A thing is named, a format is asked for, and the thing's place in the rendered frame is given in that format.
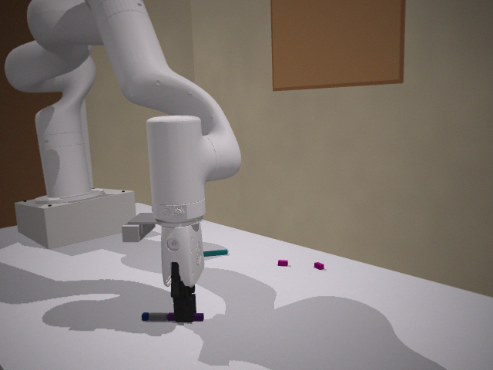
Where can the teal rectangular rod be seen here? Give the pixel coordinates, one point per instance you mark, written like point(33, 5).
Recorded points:
point(214, 253)

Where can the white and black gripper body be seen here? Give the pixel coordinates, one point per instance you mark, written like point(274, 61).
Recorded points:
point(176, 239)

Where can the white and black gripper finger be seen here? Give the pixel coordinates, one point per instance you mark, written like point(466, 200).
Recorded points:
point(182, 301)
point(192, 290)

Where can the purple rod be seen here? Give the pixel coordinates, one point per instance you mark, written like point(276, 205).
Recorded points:
point(197, 317)

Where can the grey rod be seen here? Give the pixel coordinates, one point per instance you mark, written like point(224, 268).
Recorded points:
point(158, 316)

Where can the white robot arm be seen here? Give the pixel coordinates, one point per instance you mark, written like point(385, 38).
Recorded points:
point(193, 146)

